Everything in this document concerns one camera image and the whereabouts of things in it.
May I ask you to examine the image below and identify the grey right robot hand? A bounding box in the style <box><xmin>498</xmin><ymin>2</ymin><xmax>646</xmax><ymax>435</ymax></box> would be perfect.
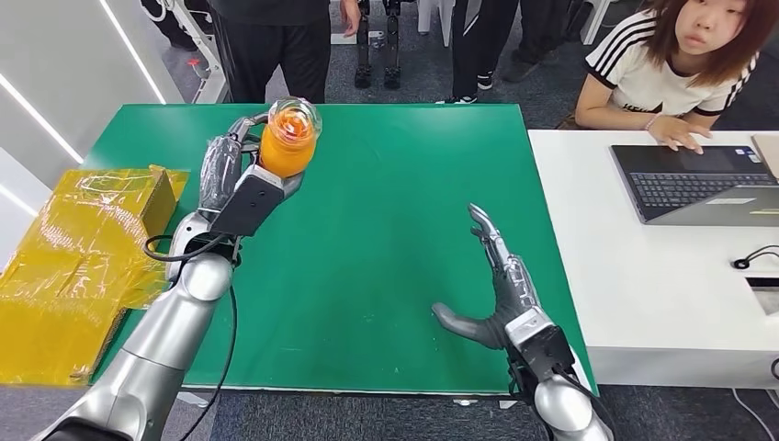
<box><xmin>431</xmin><ymin>203</ymin><xmax>543</xmax><ymax>351</ymax></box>

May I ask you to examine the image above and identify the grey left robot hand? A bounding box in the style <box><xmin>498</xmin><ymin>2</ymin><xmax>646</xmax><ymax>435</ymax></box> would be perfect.
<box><xmin>198</xmin><ymin>112</ymin><xmax>307</xmax><ymax>215</ymax></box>

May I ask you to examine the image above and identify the orange juice bottle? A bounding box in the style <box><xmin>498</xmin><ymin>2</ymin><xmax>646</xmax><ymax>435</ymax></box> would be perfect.
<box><xmin>258</xmin><ymin>96</ymin><xmax>323</xmax><ymax>180</ymax></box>

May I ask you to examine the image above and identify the white metal stand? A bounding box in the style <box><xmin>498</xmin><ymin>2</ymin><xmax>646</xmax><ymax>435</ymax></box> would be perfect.
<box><xmin>152</xmin><ymin>0</ymin><xmax>231</xmax><ymax>105</ymax></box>

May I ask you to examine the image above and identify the person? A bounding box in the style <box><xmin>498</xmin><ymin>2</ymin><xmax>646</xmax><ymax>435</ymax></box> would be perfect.
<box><xmin>435</xmin><ymin>0</ymin><xmax>518</xmax><ymax>106</ymax></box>
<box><xmin>500</xmin><ymin>0</ymin><xmax>576</xmax><ymax>84</ymax></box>
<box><xmin>140</xmin><ymin>0</ymin><xmax>211</xmax><ymax>51</ymax></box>
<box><xmin>205</xmin><ymin>0</ymin><xmax>362</xmax><ymax>105</ymax></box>
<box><xmin>574</xmin><ymin>0</ymin><xmax>779</xmax><ymax>154</ymax></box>

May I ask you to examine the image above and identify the yellow taped cardboard box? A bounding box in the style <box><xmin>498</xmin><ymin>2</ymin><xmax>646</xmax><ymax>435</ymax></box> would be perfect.
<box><xmin>0</xmin><ymin>165</ymin><xmax>190</xmax><ymax>388</ymax></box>

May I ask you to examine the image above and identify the white black humanoid robot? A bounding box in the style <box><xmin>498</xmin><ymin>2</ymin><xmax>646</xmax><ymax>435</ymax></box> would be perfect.
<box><xmin>355</xmin><ymin>0</ymin><xmax>404</xmax><ymax>91</ymax></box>

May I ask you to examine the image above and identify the dark grey laptop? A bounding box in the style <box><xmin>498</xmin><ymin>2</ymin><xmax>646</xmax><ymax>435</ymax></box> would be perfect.
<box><xmin>610</xmin><ymin>144</ymin><xmax>779</xmax><ymax>228</ymax></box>

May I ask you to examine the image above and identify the person's hand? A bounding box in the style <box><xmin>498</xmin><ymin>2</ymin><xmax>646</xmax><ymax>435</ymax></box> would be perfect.
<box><xmin>648</xmin><ymin>115</ymin><xmax>713</xmax><ymax>155</ymax></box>

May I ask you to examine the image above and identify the white furniture leg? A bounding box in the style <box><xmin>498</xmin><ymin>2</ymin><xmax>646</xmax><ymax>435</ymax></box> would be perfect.
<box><xmin>416</xmin><ymin>0</ymin><xmax>457</xmax><ymax>49</ymax></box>

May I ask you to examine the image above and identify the white chair leg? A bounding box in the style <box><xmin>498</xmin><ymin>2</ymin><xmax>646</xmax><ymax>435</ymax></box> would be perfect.
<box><xmin>581</xmin><ymin>0</ymin><xmax>610</xmax><ymax>46</ymax></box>

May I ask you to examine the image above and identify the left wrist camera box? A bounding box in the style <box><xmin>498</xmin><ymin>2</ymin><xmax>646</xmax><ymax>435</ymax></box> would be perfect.
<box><xmin>209</xmin><ymin>164</ymin><xmax>286</xmax><ymax>239</ymax></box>

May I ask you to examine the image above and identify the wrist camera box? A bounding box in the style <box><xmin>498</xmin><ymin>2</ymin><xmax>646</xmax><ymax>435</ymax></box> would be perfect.
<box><xmin>503</xmin><ymin>307</ymin><xmax>576</xmax><ymax>390</ymax></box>
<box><xmin>209</xmin><ymin>164</ymin><xmax>286</xmax><ymax>239</ymax></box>

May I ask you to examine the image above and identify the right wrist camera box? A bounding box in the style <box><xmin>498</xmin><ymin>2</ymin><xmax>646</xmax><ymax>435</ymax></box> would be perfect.
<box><xmin>503</xmin><ymin>307</ymin><xmax>576</xmax><ymax>390</ymax></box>

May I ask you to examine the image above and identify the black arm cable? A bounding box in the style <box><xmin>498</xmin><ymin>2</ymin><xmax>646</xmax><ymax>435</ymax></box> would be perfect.
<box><xmin>177</xmin><ymin>282</ymin><xmax>240</xmax><ymax>441</ymax></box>
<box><xmin>143</xmin><ymin>232</ymin><xmax>237</xmax><ymax>264</ymax></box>

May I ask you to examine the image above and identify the white table frame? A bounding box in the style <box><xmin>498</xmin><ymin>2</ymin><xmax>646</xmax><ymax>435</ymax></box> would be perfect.
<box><xmin>329</xmin><ymin>28</ymin><xmax>386</xmax><ymax>50</ymax></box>

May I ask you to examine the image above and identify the black desk cable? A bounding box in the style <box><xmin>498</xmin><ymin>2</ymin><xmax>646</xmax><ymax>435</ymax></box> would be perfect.
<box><xmin>733</xmin><ymin>244</ymin><xmax>779</xmax><ymax>271</ymax></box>

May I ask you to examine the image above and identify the white floor cable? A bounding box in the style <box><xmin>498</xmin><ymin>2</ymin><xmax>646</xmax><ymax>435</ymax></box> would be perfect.
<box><xmin>729</xmin><ymin>388</ymin><xmax>779</xmax><ymax>441</ymax></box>

